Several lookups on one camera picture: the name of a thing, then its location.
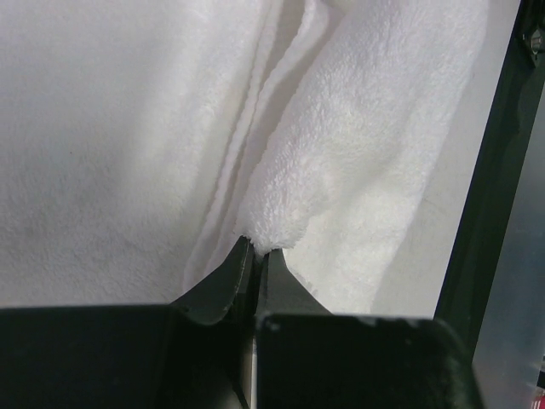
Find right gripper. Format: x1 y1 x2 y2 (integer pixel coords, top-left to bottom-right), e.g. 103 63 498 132
434 1 544 354

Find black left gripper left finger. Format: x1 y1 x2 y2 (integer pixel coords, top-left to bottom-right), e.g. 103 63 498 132
1 239 254 408

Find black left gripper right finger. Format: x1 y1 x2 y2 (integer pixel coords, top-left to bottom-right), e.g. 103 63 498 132
255 250 484 408

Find white towel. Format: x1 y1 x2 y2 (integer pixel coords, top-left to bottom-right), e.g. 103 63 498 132
1 1 489 313

